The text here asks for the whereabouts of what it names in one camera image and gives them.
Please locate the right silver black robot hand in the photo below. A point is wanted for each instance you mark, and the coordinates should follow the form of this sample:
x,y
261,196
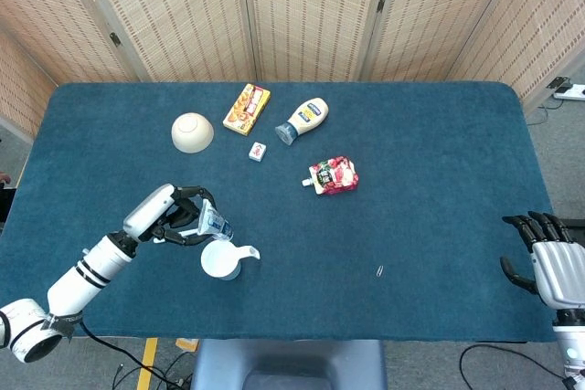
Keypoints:
x,y
562,276

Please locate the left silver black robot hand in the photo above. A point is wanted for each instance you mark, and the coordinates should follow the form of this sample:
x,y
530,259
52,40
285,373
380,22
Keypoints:
x,y
153,214

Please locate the blue white toothpaste tube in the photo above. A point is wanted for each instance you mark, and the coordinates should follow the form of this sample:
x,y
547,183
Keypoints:
x,y
214,222

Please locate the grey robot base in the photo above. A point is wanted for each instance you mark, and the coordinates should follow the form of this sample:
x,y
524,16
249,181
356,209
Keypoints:
x,y
288,362

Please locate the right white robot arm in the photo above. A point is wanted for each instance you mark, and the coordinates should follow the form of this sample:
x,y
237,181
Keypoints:
x,y
571,344

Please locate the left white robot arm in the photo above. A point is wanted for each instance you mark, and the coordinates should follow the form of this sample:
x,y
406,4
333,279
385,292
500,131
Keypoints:
x,y
87,276

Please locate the beige upturned bowl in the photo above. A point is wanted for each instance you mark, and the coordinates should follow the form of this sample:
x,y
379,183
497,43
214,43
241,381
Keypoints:
x,y
192,133

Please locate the small white mahjong tile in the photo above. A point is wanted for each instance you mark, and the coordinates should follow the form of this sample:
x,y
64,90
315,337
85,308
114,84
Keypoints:
x,y
258,151

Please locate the yellow snack box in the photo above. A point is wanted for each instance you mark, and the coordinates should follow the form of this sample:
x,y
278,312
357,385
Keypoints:
x,y
247,109

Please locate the bystander skin patch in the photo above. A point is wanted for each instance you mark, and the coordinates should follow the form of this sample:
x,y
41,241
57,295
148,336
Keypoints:
x,y
3,177

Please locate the blue tablecloth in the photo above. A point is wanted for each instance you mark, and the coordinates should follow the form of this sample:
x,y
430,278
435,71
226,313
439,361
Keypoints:
x,y
411,225

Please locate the black screen hinge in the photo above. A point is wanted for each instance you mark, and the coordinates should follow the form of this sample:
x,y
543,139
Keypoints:
x,y
380,4
115,39

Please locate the mayonnaise squeeze bottle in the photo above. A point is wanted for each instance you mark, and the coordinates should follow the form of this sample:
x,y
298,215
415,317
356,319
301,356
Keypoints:
x,y
306,117

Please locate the metal paper clip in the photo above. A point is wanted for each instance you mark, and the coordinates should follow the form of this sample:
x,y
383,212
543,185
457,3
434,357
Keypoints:
x,y
379,270

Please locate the white power strip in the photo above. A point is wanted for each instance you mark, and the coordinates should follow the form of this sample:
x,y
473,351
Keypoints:
x,y
573,92

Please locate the red spout pouch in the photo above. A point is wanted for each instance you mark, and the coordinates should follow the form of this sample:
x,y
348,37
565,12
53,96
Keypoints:
x,y
333,175

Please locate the black plug adapter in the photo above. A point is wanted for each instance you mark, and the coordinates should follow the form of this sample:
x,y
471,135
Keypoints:
x,y
558,83

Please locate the bamboo folding screen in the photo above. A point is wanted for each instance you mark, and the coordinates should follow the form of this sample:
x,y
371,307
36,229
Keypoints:
x,y
311,11

